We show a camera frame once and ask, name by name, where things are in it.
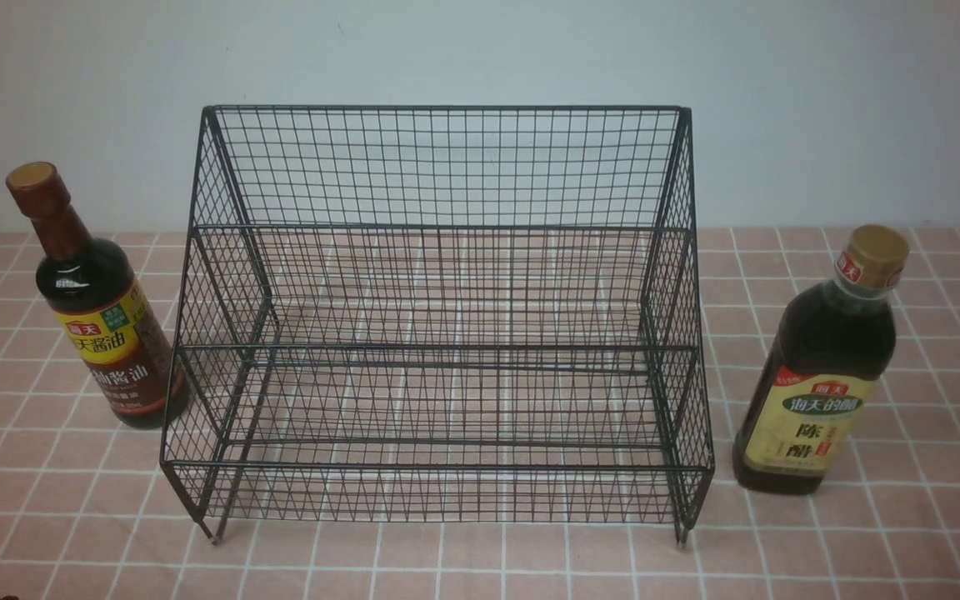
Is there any black wire mesh shelf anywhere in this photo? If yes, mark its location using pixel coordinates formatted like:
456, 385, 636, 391
159, 105, 716, 543

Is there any pink tiled table cloth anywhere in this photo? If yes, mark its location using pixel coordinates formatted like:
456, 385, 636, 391
0, 227, 960, 599

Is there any soy sauce bottle brown cap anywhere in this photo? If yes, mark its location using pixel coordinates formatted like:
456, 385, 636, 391
5, 161, 190, 429

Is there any vinegar bottle gold cap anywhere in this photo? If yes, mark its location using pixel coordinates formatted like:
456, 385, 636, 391
732, 224, 909, 495

